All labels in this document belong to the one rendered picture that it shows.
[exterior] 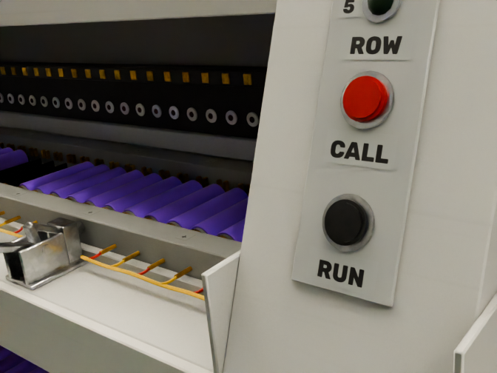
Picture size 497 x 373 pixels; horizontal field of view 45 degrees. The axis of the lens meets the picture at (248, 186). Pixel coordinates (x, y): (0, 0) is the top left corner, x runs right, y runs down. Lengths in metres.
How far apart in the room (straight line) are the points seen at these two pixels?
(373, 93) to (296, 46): 0.04
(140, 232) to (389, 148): 0.18
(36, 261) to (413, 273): 0.23
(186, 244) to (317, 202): 0.12
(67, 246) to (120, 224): 0.03
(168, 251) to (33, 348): 0.10
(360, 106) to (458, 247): 0.06
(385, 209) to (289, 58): 0.07
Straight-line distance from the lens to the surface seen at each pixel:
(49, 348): 0.36
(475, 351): 0.20
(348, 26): 0.23
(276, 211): 0.23
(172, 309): 0.31
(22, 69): 0.66
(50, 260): 0.37
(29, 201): 0.44
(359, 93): 0.21
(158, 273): 0.34
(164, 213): 0.38
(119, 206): 0.41
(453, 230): 0.20
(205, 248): 0.31
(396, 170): 0.21
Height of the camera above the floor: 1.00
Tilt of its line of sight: 2 degrees down
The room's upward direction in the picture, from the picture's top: 8 degrees clockwise
